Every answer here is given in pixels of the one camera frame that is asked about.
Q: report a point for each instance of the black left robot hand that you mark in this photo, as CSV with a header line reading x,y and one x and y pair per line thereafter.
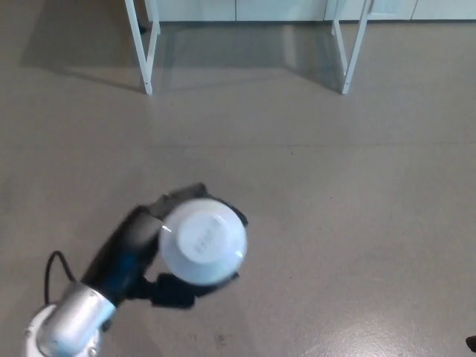
x,y
122,256

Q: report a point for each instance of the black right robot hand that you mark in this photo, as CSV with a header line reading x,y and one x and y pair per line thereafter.
x,y
471,343

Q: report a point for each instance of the white bowl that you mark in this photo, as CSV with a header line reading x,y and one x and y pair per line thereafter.
x,y
204,241

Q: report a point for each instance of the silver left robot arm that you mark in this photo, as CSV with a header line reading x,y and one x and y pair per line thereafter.
x,y
65,323

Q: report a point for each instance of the white cabinet row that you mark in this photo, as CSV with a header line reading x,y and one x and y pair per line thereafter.
x,y
297,9

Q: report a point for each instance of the white metal table frame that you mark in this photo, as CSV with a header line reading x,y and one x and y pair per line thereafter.
x,y
245,44

